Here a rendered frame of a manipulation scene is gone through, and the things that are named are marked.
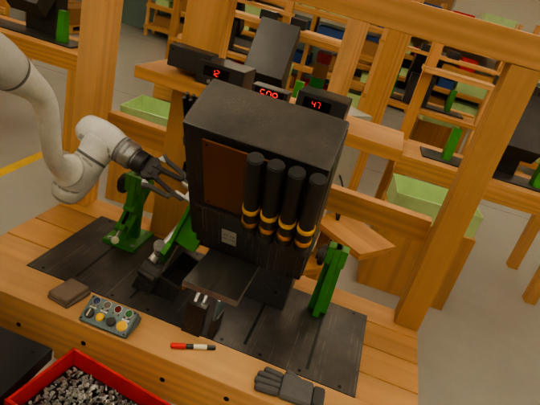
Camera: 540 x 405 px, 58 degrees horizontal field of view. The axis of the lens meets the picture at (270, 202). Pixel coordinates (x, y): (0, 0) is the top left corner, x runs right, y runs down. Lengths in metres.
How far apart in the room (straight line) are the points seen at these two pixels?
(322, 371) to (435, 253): 0.57
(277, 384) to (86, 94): 1.24
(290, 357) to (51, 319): 0.71
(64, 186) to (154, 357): 0.58
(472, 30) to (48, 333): 1.52
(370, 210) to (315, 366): 0.60
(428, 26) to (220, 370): 1.16
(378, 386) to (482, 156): 0.78
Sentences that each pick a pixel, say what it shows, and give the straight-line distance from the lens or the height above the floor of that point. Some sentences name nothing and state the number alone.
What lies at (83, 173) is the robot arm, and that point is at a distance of 1.59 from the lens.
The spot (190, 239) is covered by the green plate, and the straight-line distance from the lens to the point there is 1.50.
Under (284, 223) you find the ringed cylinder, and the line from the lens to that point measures 1.17.
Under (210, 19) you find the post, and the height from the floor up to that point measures 1.73.
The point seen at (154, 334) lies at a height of 0.90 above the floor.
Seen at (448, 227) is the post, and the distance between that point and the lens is 1.73.
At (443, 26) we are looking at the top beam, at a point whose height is 1.90.
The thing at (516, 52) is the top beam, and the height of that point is 1.88.
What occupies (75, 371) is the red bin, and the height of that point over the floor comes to 0.87.
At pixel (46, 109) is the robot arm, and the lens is 1.38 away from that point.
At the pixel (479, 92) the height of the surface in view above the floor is 0.82.
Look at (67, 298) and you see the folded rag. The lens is 1.57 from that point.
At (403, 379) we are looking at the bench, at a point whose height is 0.88.
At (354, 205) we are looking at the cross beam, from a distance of 1.80.
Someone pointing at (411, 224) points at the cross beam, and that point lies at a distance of 1.82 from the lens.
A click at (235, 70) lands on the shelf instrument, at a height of 1.61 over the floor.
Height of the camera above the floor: 1.91
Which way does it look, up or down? 25 degrees down
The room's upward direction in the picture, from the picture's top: 16 degrees clockwise
